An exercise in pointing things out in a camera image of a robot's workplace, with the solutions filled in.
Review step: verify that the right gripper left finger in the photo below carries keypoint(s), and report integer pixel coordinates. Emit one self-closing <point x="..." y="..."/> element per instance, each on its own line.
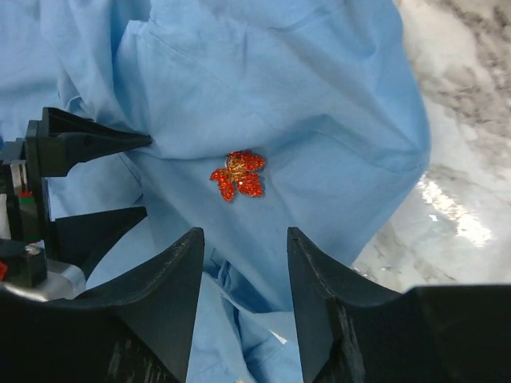
<point x="137" y="327"/>

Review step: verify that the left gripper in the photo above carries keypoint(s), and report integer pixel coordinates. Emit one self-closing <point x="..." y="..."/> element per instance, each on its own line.
<point x="45" y="259"/>

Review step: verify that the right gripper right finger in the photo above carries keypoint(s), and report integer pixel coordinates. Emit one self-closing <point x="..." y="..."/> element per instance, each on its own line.
<point x="351" y="329"/>

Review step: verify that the red leaf brooch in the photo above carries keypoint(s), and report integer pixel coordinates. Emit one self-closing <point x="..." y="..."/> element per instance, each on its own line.
<point x="240" y="173"/>

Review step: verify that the blue shirt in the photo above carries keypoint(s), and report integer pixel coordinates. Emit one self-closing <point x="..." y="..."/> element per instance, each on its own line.
<point x="322" y="90"/>

